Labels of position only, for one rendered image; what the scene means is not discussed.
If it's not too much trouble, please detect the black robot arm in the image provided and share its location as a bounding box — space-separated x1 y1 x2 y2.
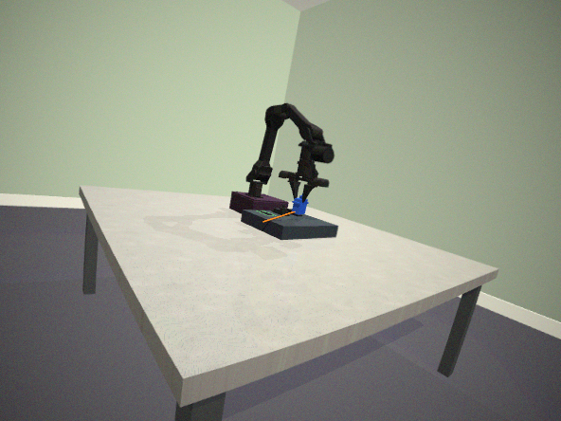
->
245 103 335 198

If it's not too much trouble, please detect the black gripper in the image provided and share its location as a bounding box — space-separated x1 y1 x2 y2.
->
279 158 330 203

